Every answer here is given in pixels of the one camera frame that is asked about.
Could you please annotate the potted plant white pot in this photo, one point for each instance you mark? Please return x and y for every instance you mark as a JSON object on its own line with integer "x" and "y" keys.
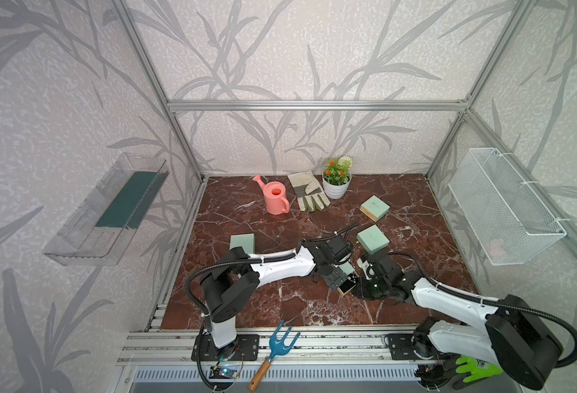
{"x": 337, "y": 176}

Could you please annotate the white wire mesh basket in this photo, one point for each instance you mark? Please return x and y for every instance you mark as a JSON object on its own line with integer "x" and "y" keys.
{"x": 509, "y": 219}

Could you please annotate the mint drawer jewelry box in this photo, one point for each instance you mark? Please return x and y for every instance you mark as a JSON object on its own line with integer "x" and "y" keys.
{"x": 347, "y": 268}

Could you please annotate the pink watering can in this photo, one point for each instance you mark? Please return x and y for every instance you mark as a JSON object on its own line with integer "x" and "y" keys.
{"x": 275, "y": 196}

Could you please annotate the grey work gloves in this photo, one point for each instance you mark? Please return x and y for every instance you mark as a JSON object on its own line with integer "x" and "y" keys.
{"x": 311, "y": 196}

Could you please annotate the small circuit board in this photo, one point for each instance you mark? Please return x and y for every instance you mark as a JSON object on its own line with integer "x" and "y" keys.
{"x": 224, "y": 372}

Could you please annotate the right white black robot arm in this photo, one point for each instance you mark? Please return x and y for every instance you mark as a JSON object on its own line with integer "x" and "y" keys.
{"x": 525, "y": 343}

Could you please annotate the blue garden fork wooden handle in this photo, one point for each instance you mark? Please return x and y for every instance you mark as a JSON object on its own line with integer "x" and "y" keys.
{"x": 278, "y": 347}

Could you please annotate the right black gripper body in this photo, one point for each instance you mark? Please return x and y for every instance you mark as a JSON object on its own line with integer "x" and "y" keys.
{"x": 372, "y": 290}

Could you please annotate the green black garden glove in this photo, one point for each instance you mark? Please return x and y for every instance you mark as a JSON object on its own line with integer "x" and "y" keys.
{"x": 462, "y": 371}

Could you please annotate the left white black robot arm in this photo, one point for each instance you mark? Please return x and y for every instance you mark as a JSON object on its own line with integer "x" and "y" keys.
{"x": 223, "y": 289}

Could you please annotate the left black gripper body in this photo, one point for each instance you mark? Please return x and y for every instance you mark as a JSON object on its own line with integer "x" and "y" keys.
{"x": 329, "y": 267}

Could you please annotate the clear plastic wall shelf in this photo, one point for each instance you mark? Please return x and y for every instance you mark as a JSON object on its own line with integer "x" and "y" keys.
{"x": 103, "y": 226}

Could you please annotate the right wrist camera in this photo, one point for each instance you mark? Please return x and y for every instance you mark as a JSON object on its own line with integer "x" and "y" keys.
{"x": 366, "y": 267}

